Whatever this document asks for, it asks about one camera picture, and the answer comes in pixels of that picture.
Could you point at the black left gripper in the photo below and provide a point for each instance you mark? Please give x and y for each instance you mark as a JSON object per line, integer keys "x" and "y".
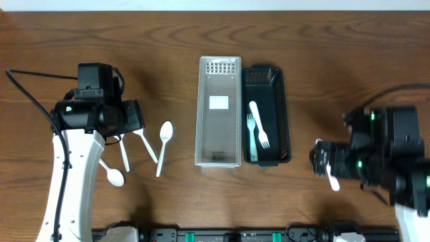
{"x": 133, "y": 116}

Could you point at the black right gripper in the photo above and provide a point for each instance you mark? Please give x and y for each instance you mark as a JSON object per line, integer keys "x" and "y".
{"x": 322, "y": 157}

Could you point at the pink-white plastic spoon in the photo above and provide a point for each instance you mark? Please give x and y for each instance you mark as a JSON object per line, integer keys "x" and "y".
{"x": 322, "y": 162}

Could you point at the pale green plastic fork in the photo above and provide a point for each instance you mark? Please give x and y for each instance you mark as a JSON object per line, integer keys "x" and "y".
{"x": 252, "y": 145}

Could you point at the white plastic fork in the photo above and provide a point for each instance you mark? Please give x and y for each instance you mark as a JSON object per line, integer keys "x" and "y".
{"x": 262, "y": 136}

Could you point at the white spoon near arm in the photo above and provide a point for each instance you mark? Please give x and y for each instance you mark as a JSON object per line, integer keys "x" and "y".
{"x": 114, "y": 176}

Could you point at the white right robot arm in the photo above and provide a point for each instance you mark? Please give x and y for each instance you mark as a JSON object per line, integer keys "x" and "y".
{"x": 385, "y": 150}

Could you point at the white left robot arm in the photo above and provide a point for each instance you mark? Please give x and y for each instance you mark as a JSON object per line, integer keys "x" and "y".
{"x": 81, "y": 126}

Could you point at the white utensil under gripper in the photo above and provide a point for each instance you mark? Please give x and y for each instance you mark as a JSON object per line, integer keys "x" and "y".
{"x": 120, "y": 139}

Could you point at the white spoon upright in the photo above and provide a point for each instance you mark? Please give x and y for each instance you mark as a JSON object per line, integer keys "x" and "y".
{"x": 166, "y": 133}

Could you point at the clear mesh plastic basket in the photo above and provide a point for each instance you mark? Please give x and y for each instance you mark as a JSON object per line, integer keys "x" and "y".
{"x": 219, "y": 110}

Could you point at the dark green mesh basket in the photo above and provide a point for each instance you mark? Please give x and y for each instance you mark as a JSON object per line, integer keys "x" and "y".
{"x": 264, "y": 84}

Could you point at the white utensil handle diagonal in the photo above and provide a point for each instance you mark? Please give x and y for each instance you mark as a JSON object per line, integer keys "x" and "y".
{"x": 140, "y": 133}

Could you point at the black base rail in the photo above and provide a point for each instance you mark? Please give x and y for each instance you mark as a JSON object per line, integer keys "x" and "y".
{"x": 342, "y": 230}

